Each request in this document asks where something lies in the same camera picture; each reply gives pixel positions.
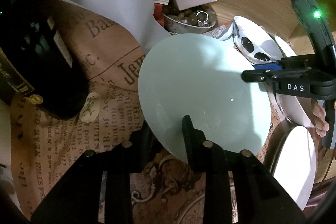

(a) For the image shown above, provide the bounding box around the white plate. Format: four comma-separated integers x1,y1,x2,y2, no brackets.
270,126,317,210

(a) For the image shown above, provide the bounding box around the dark purple plate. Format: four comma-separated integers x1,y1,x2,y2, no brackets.
262,121,297,174

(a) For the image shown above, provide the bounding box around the right hand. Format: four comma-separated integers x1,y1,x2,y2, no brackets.
311,99,330,138

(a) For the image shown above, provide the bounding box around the white bowl with dark spots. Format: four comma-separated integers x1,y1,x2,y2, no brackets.
233,16,282,65

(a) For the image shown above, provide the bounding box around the mint green plate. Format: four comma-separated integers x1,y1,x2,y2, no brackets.
138,34,271,162

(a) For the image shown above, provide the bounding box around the vintage newspaper print mat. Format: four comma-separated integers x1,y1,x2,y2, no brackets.
10,1,205,223

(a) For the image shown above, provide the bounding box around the dark wine bottle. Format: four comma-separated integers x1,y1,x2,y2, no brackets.
1,0,88,120

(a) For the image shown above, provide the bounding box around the small bowl of trinkets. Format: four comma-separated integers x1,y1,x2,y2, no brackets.
162,4,218,34

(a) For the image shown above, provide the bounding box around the pinkish grey bowl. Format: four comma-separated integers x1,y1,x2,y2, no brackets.
273,35,314,128

